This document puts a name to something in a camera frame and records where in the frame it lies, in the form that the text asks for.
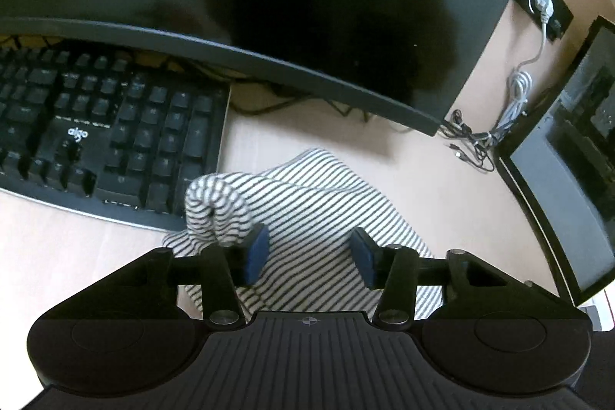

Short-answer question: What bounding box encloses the white coiled cable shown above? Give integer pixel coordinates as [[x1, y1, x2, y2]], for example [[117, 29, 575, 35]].
[[489, 0, 554, 142]]

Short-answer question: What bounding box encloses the black wall power socket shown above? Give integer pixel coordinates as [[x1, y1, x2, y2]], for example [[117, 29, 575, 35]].
[[515, 0, 573, 41]]

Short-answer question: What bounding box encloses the striped grey knit sweater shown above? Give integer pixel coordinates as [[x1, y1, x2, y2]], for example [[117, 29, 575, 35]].
[[163, 149, 432, 316]]

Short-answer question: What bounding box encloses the black mechanical keyboard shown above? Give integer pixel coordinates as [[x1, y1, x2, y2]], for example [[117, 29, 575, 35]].
[[1, 35, 230, 231]]

